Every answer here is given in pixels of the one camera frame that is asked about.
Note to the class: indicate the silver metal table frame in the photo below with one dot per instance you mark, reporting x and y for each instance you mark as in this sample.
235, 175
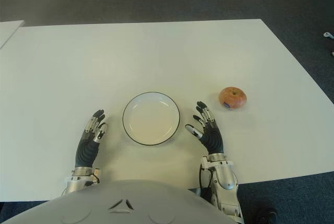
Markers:
195, 191

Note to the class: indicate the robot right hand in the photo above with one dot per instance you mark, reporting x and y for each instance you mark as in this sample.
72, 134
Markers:
214, 138

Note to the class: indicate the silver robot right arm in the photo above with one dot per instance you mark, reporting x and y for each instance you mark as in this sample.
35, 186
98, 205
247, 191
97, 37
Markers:
224, 174

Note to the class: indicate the white side table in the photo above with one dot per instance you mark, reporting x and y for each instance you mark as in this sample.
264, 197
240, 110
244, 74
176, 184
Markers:
7, 32

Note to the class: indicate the grey robot torso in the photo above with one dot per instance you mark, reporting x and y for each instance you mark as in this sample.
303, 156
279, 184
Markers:
78, 208

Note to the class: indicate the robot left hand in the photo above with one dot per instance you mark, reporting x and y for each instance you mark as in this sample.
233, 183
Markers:
84, 153

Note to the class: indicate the red yellow apple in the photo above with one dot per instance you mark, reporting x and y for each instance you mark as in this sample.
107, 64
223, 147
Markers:
232, 97

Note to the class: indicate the white plate with black rim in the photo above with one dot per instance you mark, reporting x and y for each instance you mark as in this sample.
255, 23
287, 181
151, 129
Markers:
151, 122

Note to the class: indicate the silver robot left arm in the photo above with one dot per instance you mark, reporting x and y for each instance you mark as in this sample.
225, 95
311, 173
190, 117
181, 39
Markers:
75, 182

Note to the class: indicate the black robot foot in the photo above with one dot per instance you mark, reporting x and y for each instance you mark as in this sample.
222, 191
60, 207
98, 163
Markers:
266, 212

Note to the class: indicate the white handheld controller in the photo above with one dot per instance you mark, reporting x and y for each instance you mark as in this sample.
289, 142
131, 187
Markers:
328, 35

